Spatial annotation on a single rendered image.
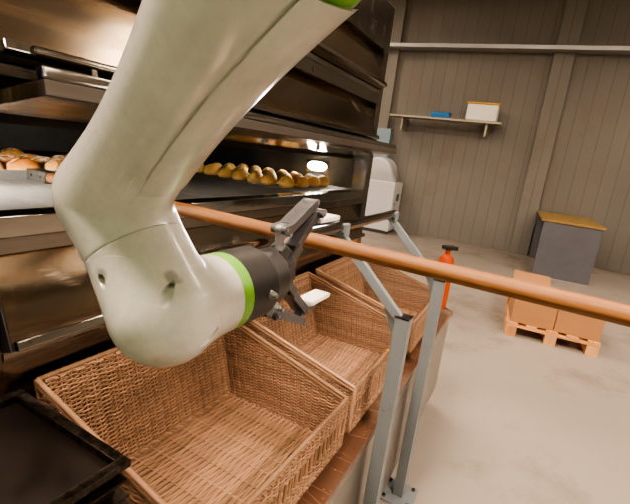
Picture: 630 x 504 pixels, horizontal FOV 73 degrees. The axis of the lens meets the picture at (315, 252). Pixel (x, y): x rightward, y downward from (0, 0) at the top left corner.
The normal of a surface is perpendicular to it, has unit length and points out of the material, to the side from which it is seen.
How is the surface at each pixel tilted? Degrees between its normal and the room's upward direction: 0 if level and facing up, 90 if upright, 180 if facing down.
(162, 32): 110
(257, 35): 145
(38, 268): 70
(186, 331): 91
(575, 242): 90
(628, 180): 90
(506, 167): 90
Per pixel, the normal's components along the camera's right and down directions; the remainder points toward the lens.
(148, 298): 0.05, -0.26
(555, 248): -0.42, 0.16
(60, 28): 0.87, -0.14
